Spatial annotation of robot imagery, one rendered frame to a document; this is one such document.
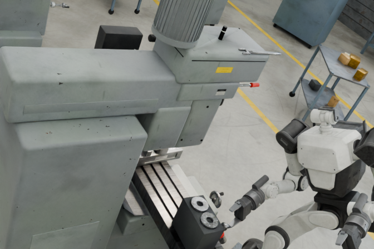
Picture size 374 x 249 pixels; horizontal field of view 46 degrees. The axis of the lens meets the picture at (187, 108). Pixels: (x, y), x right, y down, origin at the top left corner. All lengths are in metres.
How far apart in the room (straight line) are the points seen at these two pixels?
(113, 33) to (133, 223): 0.97
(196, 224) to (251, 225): 1.92
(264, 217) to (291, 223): 1.71
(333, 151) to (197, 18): 0.86
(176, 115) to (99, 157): 0.42
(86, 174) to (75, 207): 0.20
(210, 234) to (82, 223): 0.58
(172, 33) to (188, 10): 0.11
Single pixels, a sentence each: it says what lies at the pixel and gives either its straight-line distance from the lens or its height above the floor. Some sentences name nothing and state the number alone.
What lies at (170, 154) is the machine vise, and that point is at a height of 1.04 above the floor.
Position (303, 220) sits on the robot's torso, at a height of 1.22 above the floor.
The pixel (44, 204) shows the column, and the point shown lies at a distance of 1.87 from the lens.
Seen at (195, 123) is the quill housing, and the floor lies 1.48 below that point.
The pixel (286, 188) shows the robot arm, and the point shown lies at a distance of 2.37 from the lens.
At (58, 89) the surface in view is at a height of 1.71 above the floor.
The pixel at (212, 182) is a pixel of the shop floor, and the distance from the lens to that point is 4.18.
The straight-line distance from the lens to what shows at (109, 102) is 1.76.
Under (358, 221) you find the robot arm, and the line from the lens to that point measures 1.92.
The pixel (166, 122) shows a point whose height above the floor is 1.52.
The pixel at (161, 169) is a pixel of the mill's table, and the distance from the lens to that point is 2.56.
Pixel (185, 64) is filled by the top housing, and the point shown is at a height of 1.83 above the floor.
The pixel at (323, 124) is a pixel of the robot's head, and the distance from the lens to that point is 2.16.
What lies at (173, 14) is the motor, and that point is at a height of 2.02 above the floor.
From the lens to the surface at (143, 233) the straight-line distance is 2.53.
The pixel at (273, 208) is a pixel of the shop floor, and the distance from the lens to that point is 4.29.
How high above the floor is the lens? 2.65
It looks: 32 degrees down
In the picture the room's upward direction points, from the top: 23 degrees clockwise
